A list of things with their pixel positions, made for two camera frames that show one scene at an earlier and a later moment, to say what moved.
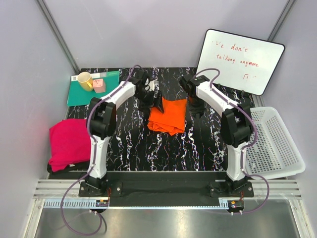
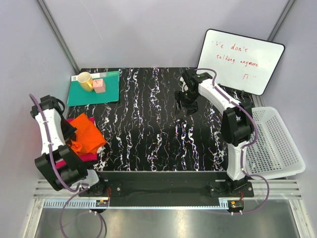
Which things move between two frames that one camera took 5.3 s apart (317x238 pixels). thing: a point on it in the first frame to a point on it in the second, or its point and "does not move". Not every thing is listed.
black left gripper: (144, 106) to (70, 135)
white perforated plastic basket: (276, 152) does not move
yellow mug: (85, 81) does not move
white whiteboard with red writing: (245, 63) does not move
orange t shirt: (172, 121) to (88, 138)
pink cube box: (99, 85) does not move
